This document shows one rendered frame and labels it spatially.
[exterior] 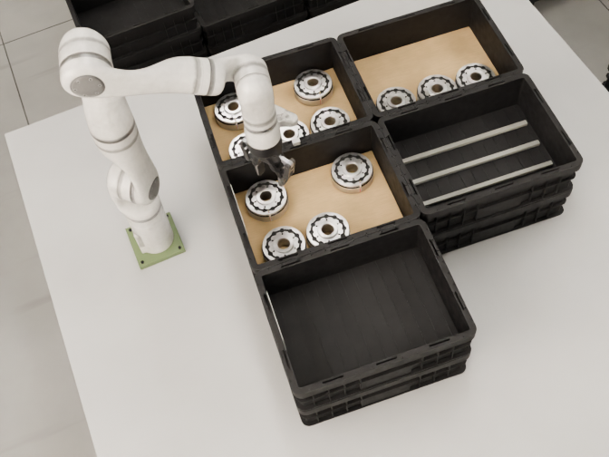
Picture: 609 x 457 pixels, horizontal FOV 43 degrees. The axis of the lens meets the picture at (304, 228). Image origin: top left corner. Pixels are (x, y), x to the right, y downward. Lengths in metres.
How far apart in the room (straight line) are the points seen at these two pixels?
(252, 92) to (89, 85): 0.30
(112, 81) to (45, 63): 2.21
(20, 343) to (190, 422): 1.17
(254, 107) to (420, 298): 0.58
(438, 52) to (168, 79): 0.96
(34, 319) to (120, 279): 0.91
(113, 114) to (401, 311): 0.75
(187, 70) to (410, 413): 0.90
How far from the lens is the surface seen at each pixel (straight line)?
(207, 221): 2.07
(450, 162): 1.97
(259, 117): 1.57
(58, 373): 2.80
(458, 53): 2.20
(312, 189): 1.92
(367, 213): 1.88
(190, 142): 2.23
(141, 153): 1.68
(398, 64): 2.17
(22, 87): 3.58
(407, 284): 1.79
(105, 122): 1.57
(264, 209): 1.87
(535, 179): 1.84
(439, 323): 1.75
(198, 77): 1.47
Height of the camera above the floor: 2.42
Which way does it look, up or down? 59 degrees down
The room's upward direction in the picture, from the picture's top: 9 degrees counter-clockwise
